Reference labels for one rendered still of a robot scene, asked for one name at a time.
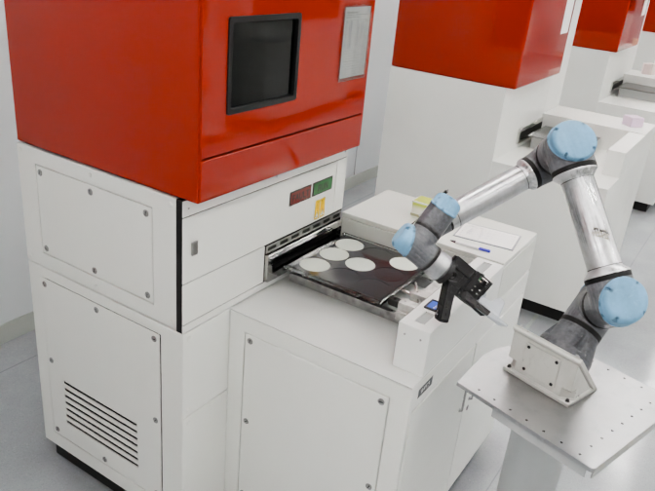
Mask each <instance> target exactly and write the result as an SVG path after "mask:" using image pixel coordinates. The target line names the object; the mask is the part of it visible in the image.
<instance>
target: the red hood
mask: <svg viewBox="0 0 655 491"><path fill-rule="evenodd" d="M4 7H5V17H6V26H7V36H8V46H9V56H10V65H11V76H12V86H13V96H14V106H15V115H16V125H17V135H18V140H20V141H23V142H26V143H29V144H32V145H34V146H37V147H40V148H43V149H46V150H48V151H51V152H54V153H57V154H60V155H61V156H64V157H67V158H70V159H73V160H75V161H78V162H81V163H84V164H87V165H89V166H92V167H95V168H98V169H101V170H105V171H108V172H111V173H114V174H116V175H119V176H122V177H125V178H127V179H129V180H132V181H135V182H138V183H141V184H143V185H146V186H149V187H152V188H155V189H157V190H160V191H163V192H166V193H169V194H171V195H174V196H177V197H179V198H182V199H185V200H186V201H189V202H192V203H195V204H197V205H198V204H200V203H203V202H205V201H208V200H211V199H214V198H216V197H219V196H222V195H225V194H227V193H230V192H233V191H236V190H238V189H241V188H244V187H247V186H249V185H252V184H254V183H257V182H259V181H262V180H265V179H268V178H270V177H273V176H276V175H279V174H281V173H284V172H287V171H290V170H294V169H297V168H300V167H303V166H305V165H308V164H311V163H314V162H316V161H319V160H322V159H324V158H326V157H329V156H332V155H335V154H337V153H340V152H343V151H346V150H348V149H351V148H354V147H357V146H359V145H360V139H361V130H362V121H363V113H364V104H365V95H366V78H367V70H368V60H369V51H370V42H371V33H372V25H373V16H374V7H375V0H4Z"/></svg>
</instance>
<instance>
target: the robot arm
mask: <svg viewBox="0 0 655 491"><path fill-rule="evenodd" d="M596 149H597V136H596V134H595V132H594V131H593V130H592V129H591V128H590V127H589V126H588V125H586V124H584V123H582V122H580V121H575V120H568V121H564V122H561V123H559V124H558V125H557V126H555V127H553V128H552V129H551V130H550V132H549V133H548V135H547V136H546V137H545V138H544V139H543V140H542V141H541V142H540V143H539V144H538V145H537V146H536V147H535V148H534V149H533V150H532V151H531V152H530V153H529V154H527V155H526V156H525V157H523V158H521V159H519V160H518V161H517V164H516V165H515V166H514V167H512V168H511V169H509V170H506V171H504V172H502V173H500V174H499V175H497V176H495V177H493V178H491V179H489V180H488V181H487V182H485V183H483V184H481V185H479V186H477V187H476V188H474V189H472V190H470V191H468V192H466V193H465V194H463V195H461V196H459V197H457V198H455V199H453V198H452V197H450V196H449V195H447V194H445V193H438V194H437V195H436V196H435V198H434V199H433V200H431V202H430V204H429V205H428V206H427V207H426V208H425V210H424V211H423V212H422V214H421V215H420V217H419V218H418V219H417V221H416V222H415V223H414V224H410V223H406V224H404V225H403V226H402V227H401V228H400V229H399V230H398V231H397V233H396V234H395V235H394V237H393V239H392V246H393V247H394V248H395V249H396V250H397V251H398V252H399V253H400V254H401V255H402V256H403V257H405V258H406V259H408V260H409V261H410V262H411V263H413V264H414V265H415V266H416V267H417V268H419V269H420V270H421V271H422V272H424V273H425V274H426V275H427V276H428V277H430V278H431V279H432V280H434V281H436V282H437V283H442V288H441V293H440V297H439V302H438V306H437V309H436V312H435V319H436V320H437V321H440V322H445V323H447V322H448V320H449V317H450V312H451V307H452V303H453V299H454V295H455V296H456V297H457V298H458V299H459V300H461V301H462V302H463V303H465V304H466V305H468V306H469V307H470V308H471V309H472V310H474V311H475V312H476V313H477V314H479V315H480V316H487V317H488V318H489V319H490V320H492V321H493V322H495V323H496V324H497V325H500V326H506V327H507V326H508V325H507V324H506V323H505V322H503V321H502V320H501V319H499V316H500V314H501V311H502V309H503V307H504V304H505V301H504V300H503V299H502V298H497V299H495V300H492V301H490V300H488V299H487V298H485V296H486V292H487V291H488V290H489V288H490V287H491V286H492V285H493V283H492V282H491V281H489V280H488V279H487V278H486V277H485V276H483V275H482V274H481V273H480V272H479V271H476V270H475V269H474V268H473V267H471V266H470V265H469V264H468V263H467V262H465V261H464V260H463V259H462V258H461V257H459V256H456V255H454V256H453V257H452V258H451V257H450V256H449V255H448V254H447V253H445V252H444V251H443V250H442V249H440V248H439V247H438V246H437V245H436V243H437V241H438V240H439V239H440V238H441V237H442V236H444V235H445V234H447V233H449V232H451V231H453V230H454V229H456V228H458V227H460V226H462V225H463V224H465V223H467V222H469V221H471V220H473V219H475V218H476V217H478V216H480V215H482V214H484V213H486V212H487V211H489V210H491V209H493V208H496V207H497V206H499V205H501V204H503V203H505V202H507V201H509V200H510V199H512V198H514V197H515V196H517V195H519V194H520V193H522V192H524V191H526V190H528V189H530V190H536V189H538V188H539V187H541V186H543V185H545V184H548V183H550V182H552V181H554V182H555V183H557V184H559V185H560V187H561V190H562V193H563V196H564V198H565V202H566V205H567V208H568V211H569V214H570V218H571V221H572V224H573V227H574V231H575V234H576V237H577V240H578V243H579V247H580V249H581V252H582V255H583V259H584V262H585V265H586V268H587V271H588V273H587V276H586V277H585V279H584V285H583V286H582V287H581V289H580V291H579V293H578V294H577V296H576V297H575V298H574V300H573V301H572V303H571V304H570V305H569V307H568V308H567V310H566V311H565V313H564V314H563V315H562V317H561V318H560V320H559V321H558V322H557V323H556V324H554V325H553V326H552V327H550V328H549V329H547V330H546V331H545V332H543V333H542V334H541V335H540V336H539V337H541V338H543V339H545V340H547V341H549V342H550V343H552V344H554V345H556V346H558V347H560V348H562V349H563V350H565V351H567V352H569V353H570V354H572V355H574V356H576V355H578V356H579V357H580V358H579V359H582V360H583V362H584V363H585V365H586V367H587V369H588V371H589V370H590V369H591V367H592V363H593V359H594V356H595V352H596V348H597V345H598V344H599V342H600V341H601V339H602V338H603V336H604V335H605V334H606V332H607V331H608V329H609V328H614V327H625V326H628V325H631V324H633V323H635V322H637V321H639V320H640V319H641V318H642V317H643V316H644V314H645V312H646V310H647V307H648V295H647V292H646V290H645V288H644V286H643V285H642V284H641V283H639V282H638V281H637V280H635V279H634V276H633V273H632V270H631V268H630V267H628V266H626V265H624V264H623V263H622V261H621V257H620V254H619V251H618V248H617V246H616V243H615V240H614V237H613V233H612V230H611V227H610V224H609V221H608V218H607V215H606V211H605V208H604V205H603V202H602V199H601V196H600V193H599V191H598V187H597V182H596V179H595V172H596V170H597V168H598V166H597V161H596V158H595V154H594V153H595V152H596ZM481 277H483V278H485V279H486V280H487V282H486V281H485V280H483V279H482V278H481ZM482 304H483V305H482ZM484 306H485V307H487V308H485V307H484Z"/></svg>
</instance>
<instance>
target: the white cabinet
mask: <svg viewBox="0 0 655 491"><path fill-rule="evenodd" d="M528 273H529V271H528V270H527V271H526V272H525V274H524V275H523V276H522V277H521V278H520V279H519V280H518V281H517V282H516V283H515V284H514V285H513V286H512V287H511V288H510V289H509V290H508V291H507V292H506V293H505V294H504V295H503V296H502V297H501V298H502V299H503V300H504V301H505V304H504V307H503V309H502V311H501V314H500V316H499V319H501V320H502V321H503V322H505V323H506V324H507V325H508V326H507V327H506V326H500V325H497V324H496V323H495V322H493V321H492V320H490V319H489V318H488V317H487V316H484V317H483V318H482V319H481V320H480V321H479V322H478V323H477V324H476V325H475V326H474V327H473V328H472V329H471V330H470V331H469V332H468V333H467V334H466V335H465V336H464V338H463V339H462V340H461V341H460V342H459V343H458V344H457V345H456V346H455V347H454V348H453V349H452V350H451V351H450V352H449V353H448V354H447V355H446V356H445V357H444V358H443V359H442V360H441V361H440V362H439V363H438V364H437V365H436V366H435V367H434V368H433V369H432V370H431V371H430V372H429V373H428V374H427V375H426V376H425V377H424V378H423V379H422V380H421V381H420V382H419V383H418V384H417V385H416V386H415V388H414V389H413V390H412V389H410V388H407V387H405V386H403V385H401V384H398V383H396V382H394V381H391V380H389V379H387V378H385V377H382V376H380V375H378V374H376V373H373V372H371V371H369V370H367V369H364V368H362V367H360V366H357V365H355V364H354V363H352V362H349V361H347V360H345V359H341V358H339V357H337V356H334V355H332V354H330V353H328V352H325V351H323V350H321V349H319V348H316V347H314V346H312V345H310V344H307V343H305V342H303V341H300V340H298V339H296V338H294V337H291V336H289V335H287V334H285V333H283V332H281V331H279V330H277V329H274V328H272V327H270V326H267V325H265V324H263V323H261V322H258V321H255V320H253V319H250V318H248V317H246V316H244V315H241V314H239V313H237V312H234V311H232V310H230V337H229V365H228V393H227V420H226V448H225V476H224V491H448V489H449V488H450V487H451V485H452V484H453V482H454V481H455V480H456V478H457V477H458V476H459V474H460V473H461V472H462V471H463V470H464V468H465V467H466V465H467V464H468V463H469V461H470V460H471V458H472V457H473V456H474V454H475V453H476V451H477V450H478V449H479V447H480V446H481V444H482V443H483V441H484V440H485V438H486V437H487V436H488V434H489V433H490V431H491V430H492V428H493V424H494V420H495V419H494V418H493V417H491V413H492V408H490V407H489V406H487V405H486V404H484V403H483V402H481V401H480V400H478V399H477V398H475V397H473V396H472V395H470V394H468V393H467V392H465V391H464V390H462V389H461V388H459V387H458V386H456V384H457V382H458V381H459V380H460V378H461V377H462V376H463V375H464V374H465V373H466V372H467V371H468V370H469V369H470V368H471V367H472V366H473V365H474V364H475V363H476V362H477V361H478V360H479V359H480V358H481V357H482V356H483V355H484V354H487V353H489V352H491V351H493V350H495V349H497V348H501V347H506V346H511V345H512V340H513V336H514V328H513V326H514V324H517V323H518V318H519V314H520V307H521V302H522V299H523V295H524V290H525V286H526V282H527V278H528Z"/></svg>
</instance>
